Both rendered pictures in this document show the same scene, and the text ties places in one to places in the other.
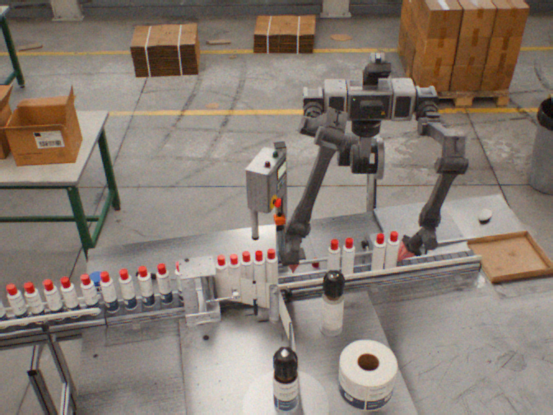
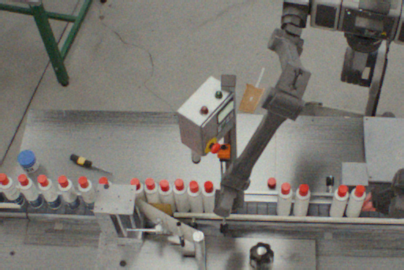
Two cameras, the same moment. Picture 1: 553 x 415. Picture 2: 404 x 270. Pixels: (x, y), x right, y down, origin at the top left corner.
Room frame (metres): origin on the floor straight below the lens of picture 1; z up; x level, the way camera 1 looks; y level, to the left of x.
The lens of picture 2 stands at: (0.83, -0.33, 3.22)
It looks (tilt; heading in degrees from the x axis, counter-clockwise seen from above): 60 degrees down; 12
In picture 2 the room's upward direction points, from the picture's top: straight up
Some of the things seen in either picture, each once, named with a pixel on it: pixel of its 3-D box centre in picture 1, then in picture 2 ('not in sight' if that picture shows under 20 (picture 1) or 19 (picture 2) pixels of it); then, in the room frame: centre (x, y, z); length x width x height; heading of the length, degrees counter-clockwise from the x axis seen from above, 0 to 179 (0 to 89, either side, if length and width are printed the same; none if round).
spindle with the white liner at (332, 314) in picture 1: (332, 302); (260, 267); (1.66, -0.21, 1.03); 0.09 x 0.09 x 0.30
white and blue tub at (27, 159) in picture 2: (97, 282); (28, 161); (1.96, 0.80, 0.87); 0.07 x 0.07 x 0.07
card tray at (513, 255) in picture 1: (509, 255); not in sight; (2.09, -1.07, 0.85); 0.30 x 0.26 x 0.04; 100
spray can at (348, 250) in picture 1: (348, 258); (301, 200); (1.96, -0.30, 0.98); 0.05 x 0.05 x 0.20
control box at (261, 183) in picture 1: (267, 180); (207, 117); (1.99, 0.03, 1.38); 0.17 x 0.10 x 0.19; 155
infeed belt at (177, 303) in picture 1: (298, 285); (241, 212); (1.92, -0.09, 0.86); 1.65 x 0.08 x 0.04; 100
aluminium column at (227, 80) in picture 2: (281, 212); (230, 136); (2.06, -0.02, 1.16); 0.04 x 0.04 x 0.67; 10
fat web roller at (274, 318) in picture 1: (274, 303); (200, 246); (1.71, 0.02, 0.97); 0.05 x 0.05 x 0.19
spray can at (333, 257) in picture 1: (333, 259); (284, 199); (1.95, -0.24, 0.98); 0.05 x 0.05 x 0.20
